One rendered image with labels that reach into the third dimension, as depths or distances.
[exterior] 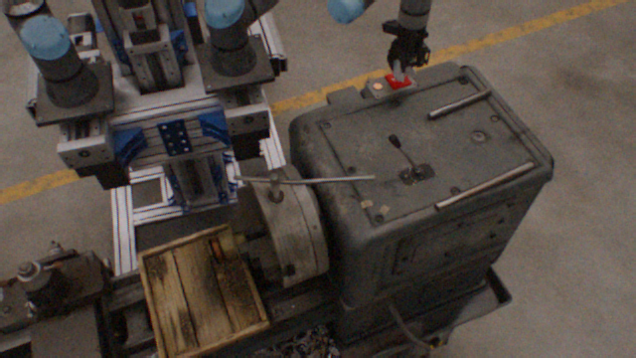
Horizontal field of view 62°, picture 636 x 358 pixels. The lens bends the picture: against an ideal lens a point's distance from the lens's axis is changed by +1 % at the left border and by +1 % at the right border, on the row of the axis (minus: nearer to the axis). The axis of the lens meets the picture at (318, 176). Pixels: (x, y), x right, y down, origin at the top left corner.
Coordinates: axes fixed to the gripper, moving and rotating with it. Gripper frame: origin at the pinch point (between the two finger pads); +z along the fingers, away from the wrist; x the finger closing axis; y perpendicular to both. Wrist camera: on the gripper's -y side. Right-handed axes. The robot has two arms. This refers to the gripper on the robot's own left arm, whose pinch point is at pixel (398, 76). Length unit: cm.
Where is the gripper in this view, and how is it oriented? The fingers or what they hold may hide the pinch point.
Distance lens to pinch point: 152.4
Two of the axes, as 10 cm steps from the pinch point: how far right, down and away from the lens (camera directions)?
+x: 9.2, -3.2, 2.2
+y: 3.8, 7.5, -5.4
